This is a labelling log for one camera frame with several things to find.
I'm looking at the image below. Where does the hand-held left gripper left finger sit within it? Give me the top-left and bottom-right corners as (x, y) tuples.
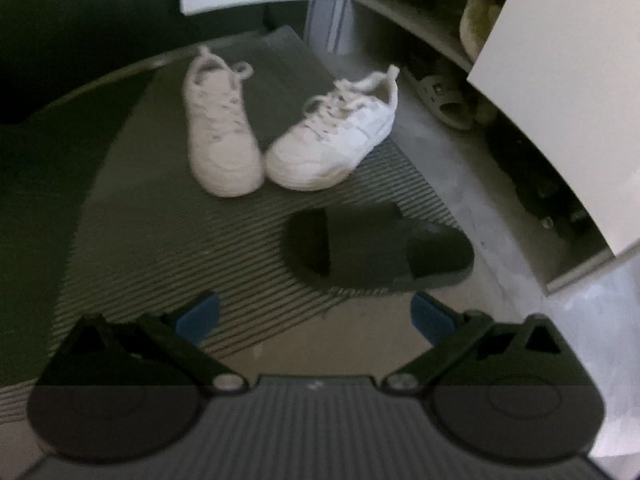
(65, 290), (248, 394)

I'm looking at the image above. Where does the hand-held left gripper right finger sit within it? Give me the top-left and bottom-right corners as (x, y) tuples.
(382, 290), (576, 393)

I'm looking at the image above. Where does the black slide sandal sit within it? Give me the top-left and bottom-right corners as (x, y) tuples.
(282, 202), (476, 296)

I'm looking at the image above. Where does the plain white sneaker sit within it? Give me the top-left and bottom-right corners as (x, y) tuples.
(182, 46), (265, 198)
(265, 64), (401, 192)

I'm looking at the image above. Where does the grey shoe cabinet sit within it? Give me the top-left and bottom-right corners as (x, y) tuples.
(350, 0), (640, 296)

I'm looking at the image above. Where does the grey striped floor mat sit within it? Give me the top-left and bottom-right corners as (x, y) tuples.
(0, 25), (461, 426)

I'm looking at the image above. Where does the black shoe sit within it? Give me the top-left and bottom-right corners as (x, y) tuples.
(487, 124), (597, 241)

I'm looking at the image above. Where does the grey slide sandal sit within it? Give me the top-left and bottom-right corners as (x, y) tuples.
(402, 62), (474, 132)

